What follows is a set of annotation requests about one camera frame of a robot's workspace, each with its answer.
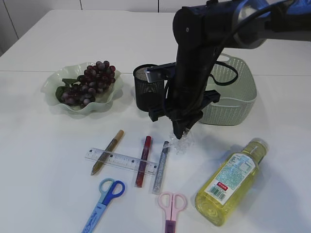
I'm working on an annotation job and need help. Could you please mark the clear plastic ruler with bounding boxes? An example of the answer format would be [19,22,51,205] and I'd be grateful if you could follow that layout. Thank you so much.
[85,148,158,175]

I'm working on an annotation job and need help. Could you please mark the blue scissors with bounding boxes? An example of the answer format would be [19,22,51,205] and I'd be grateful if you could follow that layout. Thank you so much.
[82,178,125,233]

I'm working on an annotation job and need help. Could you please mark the red glitter pen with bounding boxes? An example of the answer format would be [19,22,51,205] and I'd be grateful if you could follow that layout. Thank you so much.
[135,136,152,188]

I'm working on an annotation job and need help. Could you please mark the purple artificial grape bunch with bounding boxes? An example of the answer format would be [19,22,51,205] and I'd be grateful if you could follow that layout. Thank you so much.
[55,61,116,109]

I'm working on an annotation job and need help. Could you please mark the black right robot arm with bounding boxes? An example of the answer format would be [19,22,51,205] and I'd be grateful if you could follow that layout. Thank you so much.
[146,0,311,138]

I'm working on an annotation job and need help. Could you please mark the black mesh pen cup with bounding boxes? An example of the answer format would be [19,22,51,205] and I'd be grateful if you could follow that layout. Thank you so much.
[133,64,164,112]

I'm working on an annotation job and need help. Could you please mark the gold glitter pen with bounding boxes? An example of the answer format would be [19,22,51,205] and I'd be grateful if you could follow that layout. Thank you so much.
[91,130,124,175]

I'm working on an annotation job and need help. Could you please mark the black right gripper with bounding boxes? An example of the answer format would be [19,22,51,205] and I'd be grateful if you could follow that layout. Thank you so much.
[149,45,218,139]

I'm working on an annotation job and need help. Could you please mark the yellow tea bottle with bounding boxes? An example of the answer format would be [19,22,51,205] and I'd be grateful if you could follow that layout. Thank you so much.
[195,138,269,227]

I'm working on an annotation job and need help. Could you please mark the silver glitter pen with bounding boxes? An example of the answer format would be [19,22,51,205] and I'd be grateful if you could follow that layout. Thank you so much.
[152,141,170,195]

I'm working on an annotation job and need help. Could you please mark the clear plastic sheet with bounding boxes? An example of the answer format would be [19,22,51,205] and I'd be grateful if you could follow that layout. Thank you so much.
[168,129,194,154]

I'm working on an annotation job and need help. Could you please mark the green wavy plastic plate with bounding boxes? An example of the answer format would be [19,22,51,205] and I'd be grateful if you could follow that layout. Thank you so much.
[41,62,123,115]

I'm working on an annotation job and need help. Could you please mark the pink scissors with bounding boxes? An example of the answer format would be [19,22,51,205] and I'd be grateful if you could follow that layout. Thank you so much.
[157,192,188,233]

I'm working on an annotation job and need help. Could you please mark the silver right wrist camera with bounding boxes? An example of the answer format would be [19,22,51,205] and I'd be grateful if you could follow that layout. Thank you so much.
[145,63,176,83]

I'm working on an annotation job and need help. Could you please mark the green woven plastic basket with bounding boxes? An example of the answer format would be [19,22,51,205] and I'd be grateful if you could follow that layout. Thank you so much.
[199,53,257,126]

